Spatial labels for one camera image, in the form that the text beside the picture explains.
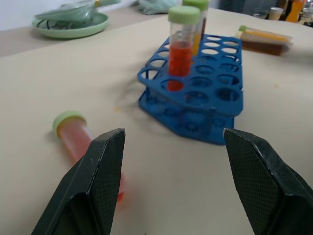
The orange bottle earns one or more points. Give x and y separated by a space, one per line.
295 11

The blue test tube rack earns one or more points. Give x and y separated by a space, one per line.
207 90

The white paper cup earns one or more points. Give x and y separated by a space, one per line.
275 13

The teal cloth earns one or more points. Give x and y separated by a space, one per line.
156 6

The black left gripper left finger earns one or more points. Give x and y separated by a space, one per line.
83 186

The mint green plate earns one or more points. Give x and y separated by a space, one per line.
73 28

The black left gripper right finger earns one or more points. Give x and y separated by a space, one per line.
264 186

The clear plastic bag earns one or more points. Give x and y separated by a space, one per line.
66 13

